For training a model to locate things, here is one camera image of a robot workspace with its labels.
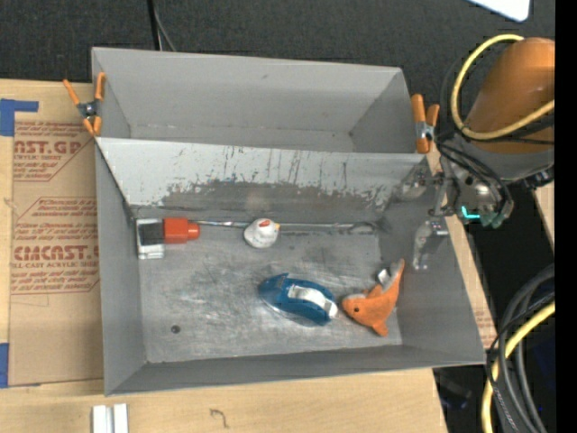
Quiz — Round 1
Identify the clear bottle with red cap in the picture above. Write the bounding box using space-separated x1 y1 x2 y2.
135 216 201 261

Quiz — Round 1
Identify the blue tape dispenser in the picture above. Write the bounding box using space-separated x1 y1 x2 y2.
257 272 340 327

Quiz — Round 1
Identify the black cylinder on white bracket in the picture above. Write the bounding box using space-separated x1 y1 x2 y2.
525 168 555 189

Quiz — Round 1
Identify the grey metal bin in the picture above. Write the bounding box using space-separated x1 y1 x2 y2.
91 46 488 398

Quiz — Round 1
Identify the orange toy fish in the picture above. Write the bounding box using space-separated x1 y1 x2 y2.
340 258 407 338

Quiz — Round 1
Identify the white toy chicken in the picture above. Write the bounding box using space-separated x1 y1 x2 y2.
243 217 281 249

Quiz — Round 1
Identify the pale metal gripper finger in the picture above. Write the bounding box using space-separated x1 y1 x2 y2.
395 165 433 202
412 218 450 272

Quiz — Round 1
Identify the brown cardboard board red print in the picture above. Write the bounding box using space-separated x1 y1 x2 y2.
0 78 499 388

